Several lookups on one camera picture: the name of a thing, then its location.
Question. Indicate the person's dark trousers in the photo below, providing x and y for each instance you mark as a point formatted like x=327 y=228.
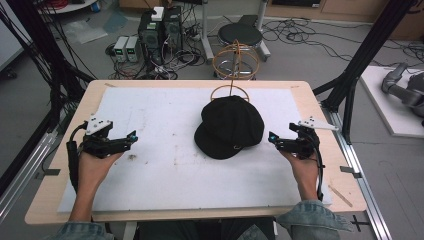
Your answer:
x=200 y=230

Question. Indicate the grey metal stand leg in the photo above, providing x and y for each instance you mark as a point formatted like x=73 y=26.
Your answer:
x=262 y=30
x=206 y=30

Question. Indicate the black cap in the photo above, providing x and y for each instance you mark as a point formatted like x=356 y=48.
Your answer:
x=230 y=128

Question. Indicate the small white box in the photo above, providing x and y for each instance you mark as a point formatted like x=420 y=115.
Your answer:
x=157 y=14

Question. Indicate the denim jacket sleeve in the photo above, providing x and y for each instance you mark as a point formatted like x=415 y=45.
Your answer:
x=310 y=218
x=83 y=231

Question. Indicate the black metal frame post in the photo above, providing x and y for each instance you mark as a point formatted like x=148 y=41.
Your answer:
x=43 y=46
x=370 y=50

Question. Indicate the person's left hand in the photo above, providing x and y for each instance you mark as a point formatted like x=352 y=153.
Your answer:
x=96 y=168

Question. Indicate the blue tape roll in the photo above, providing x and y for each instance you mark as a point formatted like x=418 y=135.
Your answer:
x=96 y=6

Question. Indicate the white floor board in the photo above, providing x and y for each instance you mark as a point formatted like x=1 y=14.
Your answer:
x=390 y=106

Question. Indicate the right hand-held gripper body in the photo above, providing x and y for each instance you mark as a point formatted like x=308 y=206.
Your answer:
x=301 y=141

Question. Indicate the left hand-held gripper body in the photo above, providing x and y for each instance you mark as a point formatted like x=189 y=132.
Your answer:
x=97 y=142

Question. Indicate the aluminium rail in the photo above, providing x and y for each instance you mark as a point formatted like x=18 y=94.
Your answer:
x=360 y=173
x=23 y=166

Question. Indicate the white table mat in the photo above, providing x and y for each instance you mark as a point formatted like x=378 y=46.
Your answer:
x=166 y=173

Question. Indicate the right denim jacket sleeve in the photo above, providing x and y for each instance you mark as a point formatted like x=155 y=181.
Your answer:
x=310 y=218

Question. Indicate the white round table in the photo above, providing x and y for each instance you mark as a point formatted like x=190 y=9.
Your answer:
x=66 y=4

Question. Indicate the black computer tower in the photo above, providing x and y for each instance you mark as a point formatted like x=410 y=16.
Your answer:
x=173 y=30
x=150 y=40

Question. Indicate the black round stool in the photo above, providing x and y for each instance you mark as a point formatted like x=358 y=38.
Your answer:
x=240 y=34

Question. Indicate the grey power supply unit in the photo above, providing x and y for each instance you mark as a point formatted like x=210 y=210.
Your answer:
x=133 y=49
x=120 y=48

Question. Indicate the person's right hand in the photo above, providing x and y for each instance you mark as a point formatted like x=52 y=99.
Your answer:
x=301 y=170

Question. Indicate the left denim jacket sleeve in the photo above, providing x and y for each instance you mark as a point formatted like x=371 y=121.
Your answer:
x=83 y=231

